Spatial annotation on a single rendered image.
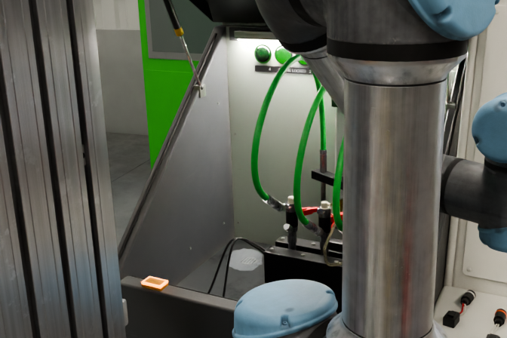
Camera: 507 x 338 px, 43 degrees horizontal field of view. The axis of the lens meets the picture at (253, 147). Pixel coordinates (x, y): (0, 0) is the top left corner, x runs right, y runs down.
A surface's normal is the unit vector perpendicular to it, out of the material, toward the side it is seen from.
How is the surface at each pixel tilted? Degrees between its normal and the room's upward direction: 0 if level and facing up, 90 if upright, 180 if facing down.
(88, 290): 90
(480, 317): 0
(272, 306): 8
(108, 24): 90
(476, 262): 76
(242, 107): 90
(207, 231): 90
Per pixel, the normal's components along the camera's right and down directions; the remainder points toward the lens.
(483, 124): -0.72, 0.22
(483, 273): -0.44, 0.04
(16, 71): 0.93, 0.07
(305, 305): -0.12, -0.97
